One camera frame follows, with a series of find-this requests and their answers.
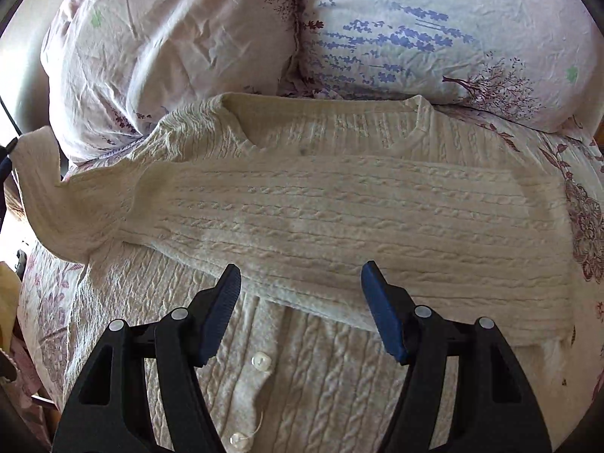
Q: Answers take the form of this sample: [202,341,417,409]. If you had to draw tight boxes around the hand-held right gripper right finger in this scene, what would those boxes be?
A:
[361,260,553,453]

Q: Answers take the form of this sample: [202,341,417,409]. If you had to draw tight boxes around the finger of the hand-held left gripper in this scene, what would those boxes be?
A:
[0,139,20,227]

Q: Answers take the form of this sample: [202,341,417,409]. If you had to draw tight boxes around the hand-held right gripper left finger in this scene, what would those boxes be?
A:
[51,264,242,453]

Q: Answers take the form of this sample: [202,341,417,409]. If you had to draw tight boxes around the cream cable-knit cardigan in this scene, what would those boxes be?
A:
[13,93,583,453]

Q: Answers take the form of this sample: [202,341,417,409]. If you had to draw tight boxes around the pale pink floral pillow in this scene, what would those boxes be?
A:
[40,0,303,163]

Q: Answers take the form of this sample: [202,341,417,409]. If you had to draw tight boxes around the floral bed sheet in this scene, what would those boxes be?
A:
[14,71,604,435]

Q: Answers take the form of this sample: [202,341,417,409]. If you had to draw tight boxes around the pink pillow blue lavender print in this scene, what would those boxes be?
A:
[295,0,590,133]

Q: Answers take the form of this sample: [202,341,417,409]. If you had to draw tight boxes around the black cable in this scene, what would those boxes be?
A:
[0,94,22,141]

